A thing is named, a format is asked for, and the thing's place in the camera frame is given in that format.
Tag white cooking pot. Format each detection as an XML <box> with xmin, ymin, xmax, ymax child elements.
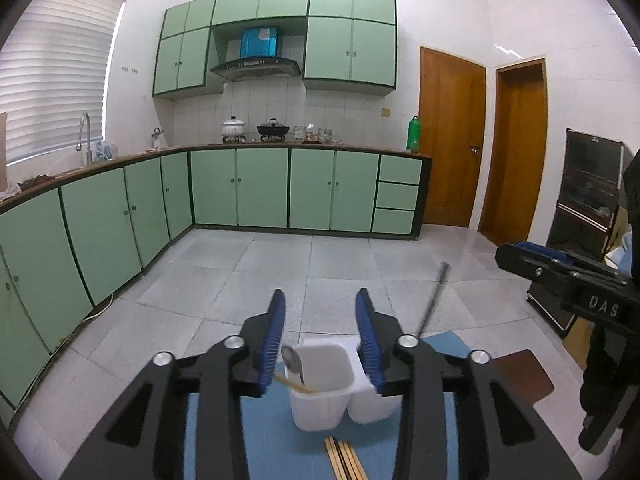
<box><xmin>221</xmin><ymin>116</ymin><xmax>246</xmax><ymax>143</ymax></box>

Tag brown board with device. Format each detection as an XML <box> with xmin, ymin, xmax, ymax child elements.
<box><xmin>0</xmin><ymin>113</ymin><xmax>8</xmax><ymax>193</ymax></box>

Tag brown wooden stool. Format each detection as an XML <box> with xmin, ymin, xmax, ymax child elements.
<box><xmin>495</xmin><ymin>349</ymin><xmax>554</xmax><ymax>405</ymax></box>

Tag black chopstick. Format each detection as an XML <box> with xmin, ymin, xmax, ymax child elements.
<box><xmin>333</xmin><ymin>439</ymin><xmax>358</xmax><ymax>480</ymax></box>

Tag white window blind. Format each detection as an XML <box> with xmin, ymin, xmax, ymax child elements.
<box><xmin>1</xmin><ymin>0</ymin><xmax>126</xmax><ymax>164</ymax></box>

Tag white twin utensil holder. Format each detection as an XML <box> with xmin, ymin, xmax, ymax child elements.
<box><xmin>285</xmin><ymin>335</ymin><xmax>401</xmax><ymax>432</ymax></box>

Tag black wok pan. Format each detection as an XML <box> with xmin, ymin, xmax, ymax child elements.
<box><xmin>256</xmin><ymin>117</ymin><xmax>290</xmax><ymax>142</ymax></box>

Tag green lower kitchen cabinets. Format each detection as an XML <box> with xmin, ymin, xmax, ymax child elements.
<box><xmin>1</xmin><ymin>144</ymin><xmax>432</xmax><ymax>411</ymax></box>

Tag metal spoon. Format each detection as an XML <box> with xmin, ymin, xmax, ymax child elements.
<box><xmin>281</xmin><ymin>344</ymin><xmax>305</xmax><ymax>384</ymax></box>

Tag left wooden door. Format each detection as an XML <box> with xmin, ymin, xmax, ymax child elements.
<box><xmin>419</xmin><ymin>47</ymin><xmax>486</xmax><ymax>228</ymax></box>

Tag red patterned chopstick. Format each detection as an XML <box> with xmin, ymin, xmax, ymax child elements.
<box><xmin>341</xmin><ymin>441</ymin><xmax>368</xmax><ymax>480</ymax></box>

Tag wooden door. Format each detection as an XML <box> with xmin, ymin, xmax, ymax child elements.
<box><xmin>478</xmin><ymin>58</ymin><xmax>548</xmax><ymax>245</ymax></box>
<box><xmin>419</xmin><ymin>47</ymin><xmax>486</xmax><ymax>228</ymax></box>

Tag black plastic spoon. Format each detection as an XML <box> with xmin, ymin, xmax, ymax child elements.
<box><xmin>416</xmin><ymin>261</ymin><xmax>451</xmax><ymax>338</ymax></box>

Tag glass jars on counter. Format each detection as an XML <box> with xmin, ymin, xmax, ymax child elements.
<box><xmin>292</xmin><ymin>124</ymin><xmax>334</xmax><ymax>144</ymax></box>

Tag green thermos bottle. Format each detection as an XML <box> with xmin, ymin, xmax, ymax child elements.
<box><xmin>406</xmin><ymin>115</ymin><xmax>421</xmax><ymax>154</ymax></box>

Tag light bamboo chopstick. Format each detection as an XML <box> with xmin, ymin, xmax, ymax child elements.
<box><xmin>273</xmin><ymin>374</ymin><xmax>316</xmax><ymax>394</ymax></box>

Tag green upper wall cabinets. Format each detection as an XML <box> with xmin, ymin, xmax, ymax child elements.
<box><xmin>152</xmin><ymin>0</ymin><xmax>397</xmax><ymax>99</ymax></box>

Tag blue box above hood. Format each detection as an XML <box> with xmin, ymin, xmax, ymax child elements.
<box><xmin>240</xmin><ymin>26</ymin><xmax>279</xmax><ymax>58</ymax></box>

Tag right wooden door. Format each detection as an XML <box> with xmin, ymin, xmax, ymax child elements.
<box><xmin>478</xmin><ymin>58</ymin><xmax>548</xmax><ymax>245</ymax></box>

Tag chrome sink faucet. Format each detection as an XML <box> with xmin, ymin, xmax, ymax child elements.
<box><xmin>75</xmin><ymin>112</ymin><xmax>93</xmax><ymax>166</ymax></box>

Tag black range hood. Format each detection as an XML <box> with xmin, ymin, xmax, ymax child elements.
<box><xmin>210</xmin><ymin>56</ymin><xmax>300</xmax><ymax>81</ymax></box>

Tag blue table mat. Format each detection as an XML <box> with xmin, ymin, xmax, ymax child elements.
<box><xmin>182</xmin><ymin>332</ymin><xmax>470</xmax><ymax>479</ymax></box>

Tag black glass cabinet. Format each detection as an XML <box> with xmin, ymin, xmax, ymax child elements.
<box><xmin>525</xmin><ymin>128</ymin><xmax>626</xmax><ymax>338</ymax></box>

